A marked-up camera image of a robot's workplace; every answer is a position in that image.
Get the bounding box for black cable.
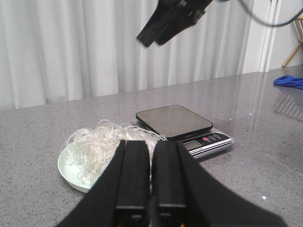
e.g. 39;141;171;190
236;0;303;27

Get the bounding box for blue cloth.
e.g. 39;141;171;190
273;75;303;90

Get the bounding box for white pleated curtain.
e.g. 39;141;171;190
0;0;275;111

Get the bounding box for wooden stand frame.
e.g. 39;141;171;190
282;16;303;68

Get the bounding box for light green plastic plate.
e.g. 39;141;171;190
57;129;119;193

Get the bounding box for black silver kitchen scale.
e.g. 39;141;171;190
134;105;234;159

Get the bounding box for white vermicelli noodle bundle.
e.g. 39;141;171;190
58;120;167;192

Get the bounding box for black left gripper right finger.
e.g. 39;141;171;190
152;141;287;227

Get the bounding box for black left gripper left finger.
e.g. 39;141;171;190
58;140;150;227

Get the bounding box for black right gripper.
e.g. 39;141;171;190
136;0;212;47

